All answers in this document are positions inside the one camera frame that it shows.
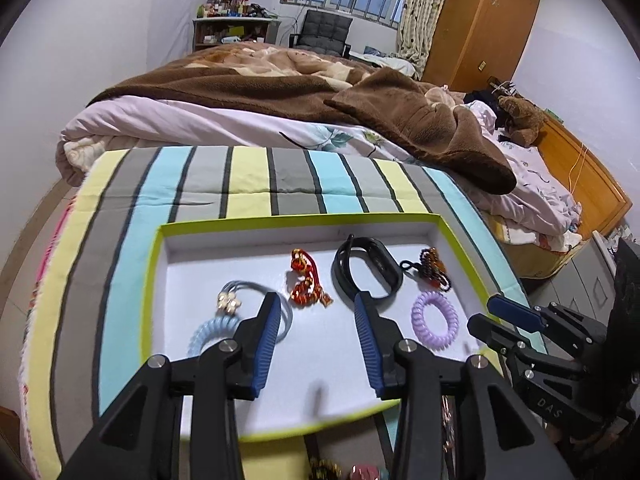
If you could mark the pink quilt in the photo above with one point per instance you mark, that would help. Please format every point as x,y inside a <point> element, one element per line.
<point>175,120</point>

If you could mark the black wristband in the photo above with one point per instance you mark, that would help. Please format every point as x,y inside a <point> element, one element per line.
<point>385,260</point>

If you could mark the white patterned bedding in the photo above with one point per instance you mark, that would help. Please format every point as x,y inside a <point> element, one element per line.
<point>385,60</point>

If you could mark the red hair clip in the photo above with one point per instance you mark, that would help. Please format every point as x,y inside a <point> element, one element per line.
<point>366,472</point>

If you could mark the red knot charm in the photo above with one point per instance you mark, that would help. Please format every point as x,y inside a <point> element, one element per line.
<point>305,292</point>

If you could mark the dark flower hair accessory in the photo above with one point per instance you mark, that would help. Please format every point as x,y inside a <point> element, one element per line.
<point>325,470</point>

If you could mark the dark cloth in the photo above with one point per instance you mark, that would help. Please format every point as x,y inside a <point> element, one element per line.
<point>482,97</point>

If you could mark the green cardboard box tray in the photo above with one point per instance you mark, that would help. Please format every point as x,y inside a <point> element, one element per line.
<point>310,345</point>

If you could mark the wooden wardrobe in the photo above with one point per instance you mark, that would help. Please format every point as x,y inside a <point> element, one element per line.
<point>485,25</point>

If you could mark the brown teddy bear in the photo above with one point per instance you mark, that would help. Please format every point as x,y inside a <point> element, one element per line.
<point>522,115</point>

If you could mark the wooden headboard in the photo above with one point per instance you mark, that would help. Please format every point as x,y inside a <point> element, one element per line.
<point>590,175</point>

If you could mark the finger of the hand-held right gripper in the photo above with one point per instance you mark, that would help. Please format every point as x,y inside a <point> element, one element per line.
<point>495,332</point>
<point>515,312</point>

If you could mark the grey shelf desk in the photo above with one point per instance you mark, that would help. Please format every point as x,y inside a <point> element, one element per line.
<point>235,27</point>

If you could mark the bottles on shelf desk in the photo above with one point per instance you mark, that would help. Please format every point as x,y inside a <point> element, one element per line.
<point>230,5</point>

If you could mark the striped blanket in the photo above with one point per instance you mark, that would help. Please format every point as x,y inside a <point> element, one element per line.
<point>250,180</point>

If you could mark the patterned curtain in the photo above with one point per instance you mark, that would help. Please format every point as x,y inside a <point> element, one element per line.
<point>420,20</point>

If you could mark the brown fleece blanket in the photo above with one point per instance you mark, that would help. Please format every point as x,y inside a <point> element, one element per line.
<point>225,85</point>

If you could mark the sparkly hair clip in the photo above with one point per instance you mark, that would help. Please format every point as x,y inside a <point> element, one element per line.
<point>450,425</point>

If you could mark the yellow patterned mattress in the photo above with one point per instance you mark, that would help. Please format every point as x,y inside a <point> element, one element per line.
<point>540,260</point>

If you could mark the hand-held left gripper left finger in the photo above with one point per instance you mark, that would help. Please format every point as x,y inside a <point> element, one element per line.
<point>265,342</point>

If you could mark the grey drawer cabinet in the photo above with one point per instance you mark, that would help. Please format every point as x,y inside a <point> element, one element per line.
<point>585,280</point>

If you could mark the black chair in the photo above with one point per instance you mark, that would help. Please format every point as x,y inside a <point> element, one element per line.
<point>325,30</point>

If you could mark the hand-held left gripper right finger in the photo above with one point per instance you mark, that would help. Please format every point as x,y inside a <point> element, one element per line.
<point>370,345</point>

